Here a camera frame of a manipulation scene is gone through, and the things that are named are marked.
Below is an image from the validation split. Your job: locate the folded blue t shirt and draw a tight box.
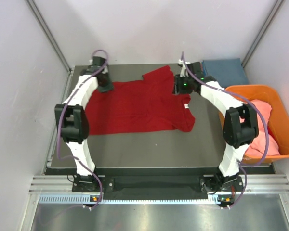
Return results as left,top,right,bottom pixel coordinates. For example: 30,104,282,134
202,58,249,88

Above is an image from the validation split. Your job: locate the left aluminium frame post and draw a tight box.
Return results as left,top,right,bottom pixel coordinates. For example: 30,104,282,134
25,0,72,73

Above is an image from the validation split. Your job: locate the aluminium frame post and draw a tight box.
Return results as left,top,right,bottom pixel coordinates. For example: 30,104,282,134
241,0,285,68
25,0,72,73

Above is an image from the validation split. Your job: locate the right aluminium frame post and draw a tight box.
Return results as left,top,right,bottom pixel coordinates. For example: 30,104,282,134
241,0,285,68

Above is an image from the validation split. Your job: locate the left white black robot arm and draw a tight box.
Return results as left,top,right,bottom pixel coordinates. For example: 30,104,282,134
54,56,113,192

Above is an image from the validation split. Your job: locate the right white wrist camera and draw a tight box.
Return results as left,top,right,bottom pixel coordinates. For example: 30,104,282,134
178,59,190,77

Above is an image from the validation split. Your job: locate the crumpled pink t shirt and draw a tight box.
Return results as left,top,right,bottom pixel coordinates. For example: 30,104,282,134
245,99,280,158

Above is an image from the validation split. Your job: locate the grey slotted cable duct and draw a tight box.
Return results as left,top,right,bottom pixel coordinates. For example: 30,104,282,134
39,194,231,205

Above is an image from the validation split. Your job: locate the orange plastic bin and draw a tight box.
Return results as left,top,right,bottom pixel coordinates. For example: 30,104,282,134
226,84,289,163

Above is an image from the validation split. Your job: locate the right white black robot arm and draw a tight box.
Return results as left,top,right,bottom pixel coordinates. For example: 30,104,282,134
173,60,259,192

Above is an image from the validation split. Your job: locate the red t shirt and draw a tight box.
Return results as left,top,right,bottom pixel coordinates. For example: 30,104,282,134
85,65,195,135

